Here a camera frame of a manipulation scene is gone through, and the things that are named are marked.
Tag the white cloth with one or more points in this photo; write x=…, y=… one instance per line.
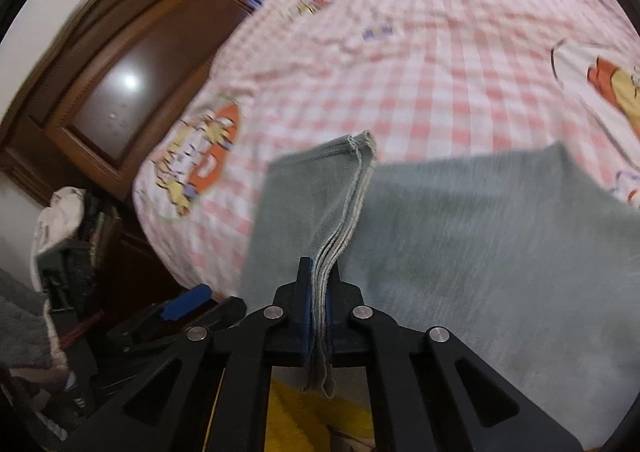
x=60, y=212

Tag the brown wooden wardrobe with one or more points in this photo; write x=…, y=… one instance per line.
x=150, y=57

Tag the yellow cloth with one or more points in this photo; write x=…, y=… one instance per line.
x=300, y=422

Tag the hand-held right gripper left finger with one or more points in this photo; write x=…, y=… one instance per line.
x=305, y=312

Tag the dark clutter pile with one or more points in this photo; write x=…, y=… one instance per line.
x=75, y=267

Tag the grey fuzzy cloth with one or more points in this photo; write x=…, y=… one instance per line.
x=20, y=327

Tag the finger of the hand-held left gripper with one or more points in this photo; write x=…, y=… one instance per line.
x=227, y=310
x=187, y=302

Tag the pink checked printed blanket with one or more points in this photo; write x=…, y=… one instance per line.
x=425, y=57

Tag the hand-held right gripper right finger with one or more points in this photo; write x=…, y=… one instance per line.
x=345, y=322

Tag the grey pants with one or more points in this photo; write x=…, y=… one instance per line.
x=475, y=257

